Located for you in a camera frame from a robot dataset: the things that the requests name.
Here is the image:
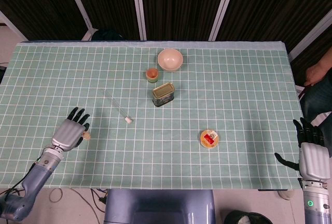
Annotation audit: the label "beige cord loop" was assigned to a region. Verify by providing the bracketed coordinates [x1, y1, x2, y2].
[49, 188, 64, 203]

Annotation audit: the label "dark luncheon meat tin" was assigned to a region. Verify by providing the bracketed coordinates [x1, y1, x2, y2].
[151, 82, 176, 107]

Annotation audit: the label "white partition frame post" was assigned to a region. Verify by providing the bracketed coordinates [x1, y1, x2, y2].
[0, 10, 29, 42]
[62, 0, 94, 41]
[130, 0, 148, 40]
[287, 8, 332, 63]
[208, 0, 240, 41]

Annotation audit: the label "round tin red label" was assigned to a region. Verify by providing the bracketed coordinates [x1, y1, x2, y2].
[199, 129, 220, 150]

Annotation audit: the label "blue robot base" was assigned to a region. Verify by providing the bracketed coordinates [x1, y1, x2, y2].
[103, 189, 216, 224]

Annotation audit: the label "dark bag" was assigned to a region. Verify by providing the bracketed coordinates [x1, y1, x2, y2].
[92, 29, 126, 41]

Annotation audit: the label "glass test tube white cap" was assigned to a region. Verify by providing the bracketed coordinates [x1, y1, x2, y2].
[100, 88, 133, 124]

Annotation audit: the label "bystander in dark clothes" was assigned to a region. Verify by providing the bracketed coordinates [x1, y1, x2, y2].
[300, 52, 332, 157]

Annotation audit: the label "beige bowl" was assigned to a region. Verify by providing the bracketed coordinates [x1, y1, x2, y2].
[157, 48, 184, 73]

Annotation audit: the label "white shoe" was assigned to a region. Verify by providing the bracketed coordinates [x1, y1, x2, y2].
[276, 189, 295, 200]

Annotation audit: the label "small orange green cup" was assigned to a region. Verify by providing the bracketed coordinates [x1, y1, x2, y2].
[146, 68, 160, 83]

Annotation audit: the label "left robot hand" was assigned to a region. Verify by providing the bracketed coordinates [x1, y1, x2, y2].
[50, 106, 91, 152]

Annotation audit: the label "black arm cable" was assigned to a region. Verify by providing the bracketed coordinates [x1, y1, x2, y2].
[4, 161, 37, 199]

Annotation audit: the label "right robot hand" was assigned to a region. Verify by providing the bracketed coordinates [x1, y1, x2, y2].
[274, 117, 331, 183]

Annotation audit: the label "green checkered tablecloth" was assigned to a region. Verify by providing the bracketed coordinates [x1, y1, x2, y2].
[0, 41, 307, 191]

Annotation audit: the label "floor cables with plugs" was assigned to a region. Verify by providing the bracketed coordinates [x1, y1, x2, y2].
[68, 188, 108, 224]

